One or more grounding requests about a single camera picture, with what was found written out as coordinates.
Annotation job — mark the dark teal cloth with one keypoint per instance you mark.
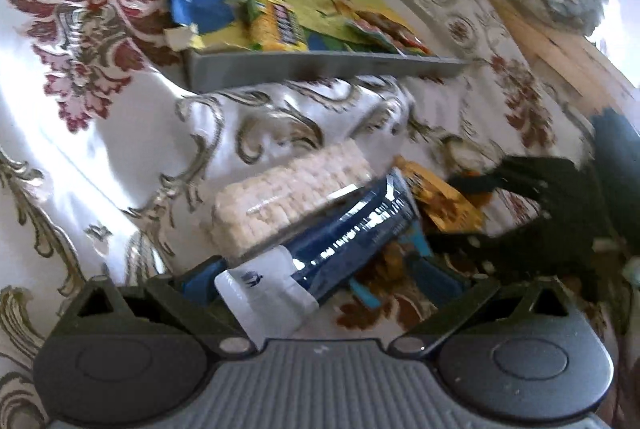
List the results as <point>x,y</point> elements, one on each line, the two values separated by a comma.
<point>617,159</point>

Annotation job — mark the grey tray with painted lining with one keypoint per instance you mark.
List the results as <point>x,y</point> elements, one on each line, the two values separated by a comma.
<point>300,64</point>

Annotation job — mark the wooden bed frame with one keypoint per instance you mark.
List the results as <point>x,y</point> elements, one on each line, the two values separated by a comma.
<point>550,44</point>

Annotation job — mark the green and yellow snack packet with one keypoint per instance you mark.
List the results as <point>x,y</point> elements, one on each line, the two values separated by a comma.
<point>277,21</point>

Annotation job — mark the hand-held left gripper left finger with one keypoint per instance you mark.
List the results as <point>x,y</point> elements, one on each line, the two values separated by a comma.
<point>197,281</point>

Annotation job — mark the orange brown snack packet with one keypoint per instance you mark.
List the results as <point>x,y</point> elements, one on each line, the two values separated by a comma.
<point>440,196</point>

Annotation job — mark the yellow noodle snack packet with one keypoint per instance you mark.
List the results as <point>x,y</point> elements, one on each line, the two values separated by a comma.
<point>385,31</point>

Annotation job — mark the white rice cracker packet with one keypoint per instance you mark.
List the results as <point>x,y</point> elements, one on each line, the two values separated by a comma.
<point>290,194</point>

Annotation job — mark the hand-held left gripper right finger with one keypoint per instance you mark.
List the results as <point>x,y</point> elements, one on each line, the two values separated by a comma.
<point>440,278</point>

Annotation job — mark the navy and white long packet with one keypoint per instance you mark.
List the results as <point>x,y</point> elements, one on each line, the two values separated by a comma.
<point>340,244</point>

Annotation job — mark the white floral blanket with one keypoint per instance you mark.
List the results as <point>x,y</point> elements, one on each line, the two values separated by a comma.
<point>100,134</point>

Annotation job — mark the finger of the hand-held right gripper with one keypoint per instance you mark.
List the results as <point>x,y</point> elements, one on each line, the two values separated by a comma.
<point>520,176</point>
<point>505,254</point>

